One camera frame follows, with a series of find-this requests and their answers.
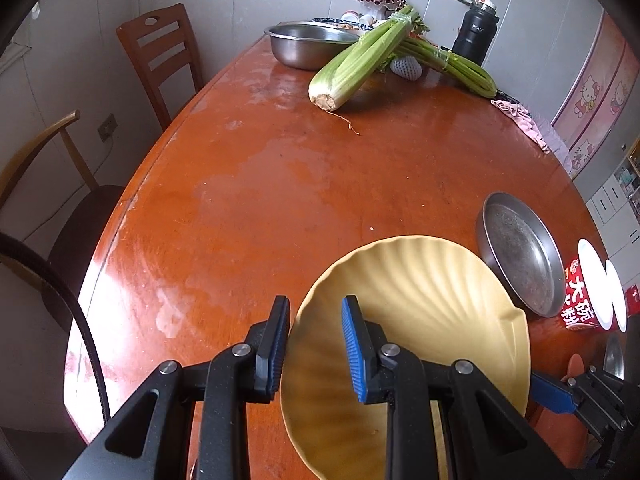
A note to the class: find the blue patterned dish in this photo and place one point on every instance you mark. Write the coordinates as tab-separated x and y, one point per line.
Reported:
343	24

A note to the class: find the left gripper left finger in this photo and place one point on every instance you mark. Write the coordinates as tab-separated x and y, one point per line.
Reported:
271	349

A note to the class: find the large celery bunch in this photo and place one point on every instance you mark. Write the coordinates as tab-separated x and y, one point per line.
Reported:
340	79

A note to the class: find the red instant noodle cup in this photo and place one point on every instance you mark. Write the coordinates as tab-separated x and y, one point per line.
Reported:
587	302

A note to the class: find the pink child garment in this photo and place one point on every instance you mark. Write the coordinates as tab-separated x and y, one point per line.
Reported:
554	142

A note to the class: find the red wooden chair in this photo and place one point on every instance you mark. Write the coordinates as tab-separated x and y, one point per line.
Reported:
158	44

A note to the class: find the pink patterned cloth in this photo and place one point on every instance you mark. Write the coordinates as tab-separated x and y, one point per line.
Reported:
521	117

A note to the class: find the steel pan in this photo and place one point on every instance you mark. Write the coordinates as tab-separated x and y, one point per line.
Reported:
518	247

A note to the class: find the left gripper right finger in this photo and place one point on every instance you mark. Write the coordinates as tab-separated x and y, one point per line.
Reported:
363	342

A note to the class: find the orange pig-face plate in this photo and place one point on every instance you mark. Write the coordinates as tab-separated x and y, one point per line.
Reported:
575	367

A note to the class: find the yellow scalloped plate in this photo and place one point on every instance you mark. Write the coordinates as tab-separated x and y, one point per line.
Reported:
431	296

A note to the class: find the steel bowl far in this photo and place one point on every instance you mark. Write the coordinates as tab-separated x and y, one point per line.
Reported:
307	45

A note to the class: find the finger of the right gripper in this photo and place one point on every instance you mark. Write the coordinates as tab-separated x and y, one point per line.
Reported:
551	393

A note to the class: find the white drawer cabinet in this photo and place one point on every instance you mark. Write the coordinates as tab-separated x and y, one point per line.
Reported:
614	208

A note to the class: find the hello kitty pink door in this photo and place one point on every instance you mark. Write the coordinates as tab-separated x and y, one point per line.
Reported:
598	97

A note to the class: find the foam-netted fruit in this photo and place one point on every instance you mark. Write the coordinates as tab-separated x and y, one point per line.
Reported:
406	67

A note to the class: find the black thermos bottle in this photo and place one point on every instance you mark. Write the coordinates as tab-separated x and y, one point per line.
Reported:
478	29

